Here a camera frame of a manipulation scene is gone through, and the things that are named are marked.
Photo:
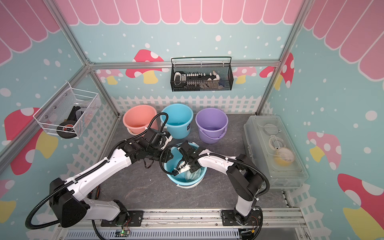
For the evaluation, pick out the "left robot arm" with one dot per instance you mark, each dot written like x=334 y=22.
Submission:
x=69 y=198

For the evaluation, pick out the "pink bucket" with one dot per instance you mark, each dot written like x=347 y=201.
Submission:
x=137 y=119

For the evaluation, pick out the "light green cloth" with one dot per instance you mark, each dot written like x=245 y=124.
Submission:
x=189 y=177

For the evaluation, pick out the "white wire wall basket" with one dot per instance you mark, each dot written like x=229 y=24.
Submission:
x=57 y=109

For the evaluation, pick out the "black wire wall basket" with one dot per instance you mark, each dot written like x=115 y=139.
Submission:
x=221 y=65

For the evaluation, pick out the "red handled pliers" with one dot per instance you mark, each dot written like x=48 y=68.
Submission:
x=96 y=193

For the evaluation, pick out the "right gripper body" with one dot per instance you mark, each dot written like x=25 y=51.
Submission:
x=190 y=168

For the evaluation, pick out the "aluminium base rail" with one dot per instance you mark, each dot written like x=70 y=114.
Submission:
x=194 y=224

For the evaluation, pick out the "purple bucket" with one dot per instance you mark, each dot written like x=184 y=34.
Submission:
x=212 y=124

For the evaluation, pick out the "teal bucket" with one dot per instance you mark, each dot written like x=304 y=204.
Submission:
x=179 y=121
x=174 y=158

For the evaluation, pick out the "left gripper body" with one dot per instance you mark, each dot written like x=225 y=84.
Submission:
x=158 y=153

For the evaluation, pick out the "black tape dispenser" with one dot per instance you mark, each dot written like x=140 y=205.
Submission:
x=66 y=130

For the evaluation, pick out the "clear plastic storage box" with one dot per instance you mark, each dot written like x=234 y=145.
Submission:
x=271 y=150

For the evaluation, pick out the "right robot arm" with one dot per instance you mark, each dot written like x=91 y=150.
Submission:
x=247 y=180

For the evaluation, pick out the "white power strip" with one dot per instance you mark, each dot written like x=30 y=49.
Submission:
x=203 y=81

